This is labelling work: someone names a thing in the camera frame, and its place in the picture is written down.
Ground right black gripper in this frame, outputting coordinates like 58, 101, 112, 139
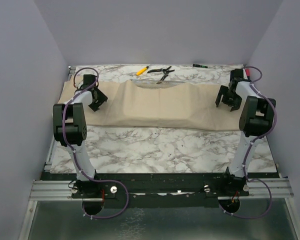
215, 85, 242, 112

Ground beige surgical wrap cloth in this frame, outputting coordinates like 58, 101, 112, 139
57, 77, 250, 132

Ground wire mesh instrument tray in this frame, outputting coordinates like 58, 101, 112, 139
131, 79, 185, 90

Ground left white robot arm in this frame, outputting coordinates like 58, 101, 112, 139
52, 86, 108, 198

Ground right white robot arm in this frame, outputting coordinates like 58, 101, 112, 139
215, 77, 277, 196

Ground red marker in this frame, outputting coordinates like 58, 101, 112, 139
245, 68, 250, 79

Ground green black marker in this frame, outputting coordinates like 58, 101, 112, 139
192, 63, 208, 69

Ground yellow black marker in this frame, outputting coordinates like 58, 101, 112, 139
135, 66, 149, 76

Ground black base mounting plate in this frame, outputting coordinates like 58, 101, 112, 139
40, 172, 249, 209

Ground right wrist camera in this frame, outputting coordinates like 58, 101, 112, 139
230, 68, 244, 81

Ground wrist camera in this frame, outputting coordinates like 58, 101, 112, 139
230, 68, 244, 81
82, 74, 97, 89

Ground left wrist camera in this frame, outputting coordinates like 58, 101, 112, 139
82, 74, 97, 89

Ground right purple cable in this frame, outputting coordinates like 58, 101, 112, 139
222, 66, 278, 220

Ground black handled pliers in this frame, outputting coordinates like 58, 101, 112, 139
147, 66, 175, 82

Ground aluminium extrusion rail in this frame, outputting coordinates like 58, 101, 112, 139
29, 178, 294, 201

